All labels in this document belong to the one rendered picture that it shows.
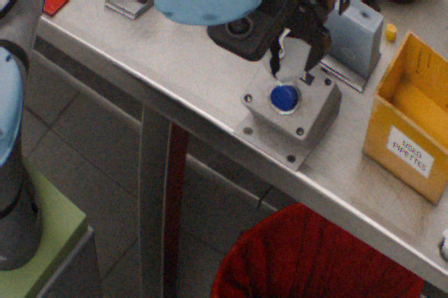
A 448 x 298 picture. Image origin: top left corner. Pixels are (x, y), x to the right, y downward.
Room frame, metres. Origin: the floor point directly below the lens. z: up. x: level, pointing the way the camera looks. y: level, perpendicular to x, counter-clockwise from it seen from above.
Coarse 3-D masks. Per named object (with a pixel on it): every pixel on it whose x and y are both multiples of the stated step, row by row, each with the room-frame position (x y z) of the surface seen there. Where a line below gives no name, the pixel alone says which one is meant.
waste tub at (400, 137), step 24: (408, 48) 0.80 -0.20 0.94; (432, 48) 0.79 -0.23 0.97; (384, 72) 0.73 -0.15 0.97; (408, 72) 0.80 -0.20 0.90; (432, 72) 0.79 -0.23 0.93; (384, 96) 0.73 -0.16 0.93; (408, 96) 0.78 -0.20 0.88; (432, 96) 0.78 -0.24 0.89; (384, 120) 0.68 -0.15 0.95; (408, 120) 0.67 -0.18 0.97; (432, 120) 0.75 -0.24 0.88; (384, 144) 0.68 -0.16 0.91; (408, 144) 0.67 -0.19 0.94; (432, 144) 0.65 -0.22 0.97; (408, 168) 0.66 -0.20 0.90; (432, 168) 0.65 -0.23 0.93; (432, 192) 0.64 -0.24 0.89
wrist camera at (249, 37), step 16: (272, 0) 0.63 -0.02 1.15; (288, 0) 0.63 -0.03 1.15; (256, 16) 0.61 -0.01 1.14; (272, 16) 0.62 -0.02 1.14; (288, 16) 0.63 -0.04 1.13; (208, 32) 0.60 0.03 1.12; (224, 32) 0.60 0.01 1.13; (240, 32) 0.60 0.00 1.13; (256, 32) 0.60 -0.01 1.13; (272, 32) 0.61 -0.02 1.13; (224, 48) 0.60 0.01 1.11; (240, 48) 0.59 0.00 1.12; (256, 48) 0.59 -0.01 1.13
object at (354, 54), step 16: (352, 0) 0.83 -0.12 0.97; (336, 16) 0.80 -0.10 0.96; (352, 16) 0.80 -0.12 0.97; (368, 16) 0.81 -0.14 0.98; (336, 32) 0.80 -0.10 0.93; (352, 32) 0.79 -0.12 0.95; (368, 32) 0.78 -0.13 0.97; (336, 48) 0.80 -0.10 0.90; (352, 48) 0.79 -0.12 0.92; (368, 48) 0.78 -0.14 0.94; (320, 64) 0.79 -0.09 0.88; (336, 64) 0.79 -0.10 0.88; (352, 64) 0.79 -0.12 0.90; (368, 64) 0.78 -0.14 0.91; (352, 80) 0.77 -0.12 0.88
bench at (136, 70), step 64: (384, 0) 0.95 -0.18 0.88; (64, 64) 1.22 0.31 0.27; (128, 64) 0.75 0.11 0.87; (192, 64) 0.76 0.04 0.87; (256, 64) 0.77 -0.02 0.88; (384, 64) 0.82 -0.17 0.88; (192, 128) 0.71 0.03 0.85; (256, 192) 1.03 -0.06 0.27; (320, 192) 0.64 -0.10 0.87; (384, 192) 0.65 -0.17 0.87
